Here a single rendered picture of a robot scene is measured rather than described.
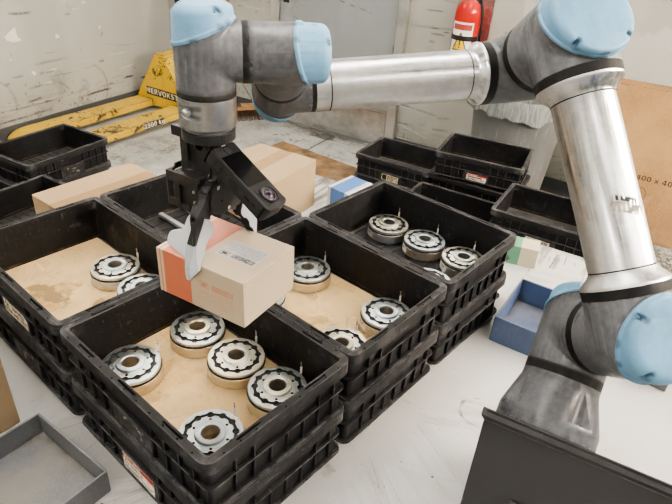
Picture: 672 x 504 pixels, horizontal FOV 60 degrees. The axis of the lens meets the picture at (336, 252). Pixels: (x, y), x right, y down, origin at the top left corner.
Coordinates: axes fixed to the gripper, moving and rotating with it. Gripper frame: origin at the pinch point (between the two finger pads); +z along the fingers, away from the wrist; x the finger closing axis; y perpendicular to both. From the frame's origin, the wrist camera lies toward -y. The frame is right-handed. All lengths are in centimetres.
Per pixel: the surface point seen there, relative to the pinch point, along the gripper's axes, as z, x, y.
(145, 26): 51, -288, 327
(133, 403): 17.6, 16.9, 4.2
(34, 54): 56, -189, 327
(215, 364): 24.4, -1.5, 5.0
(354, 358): 18.1, -10.4, -17.5
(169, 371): 27.3, 2.2, 12.7
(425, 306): 17.8, -30.2, -21.6
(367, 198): 20, -67, 11
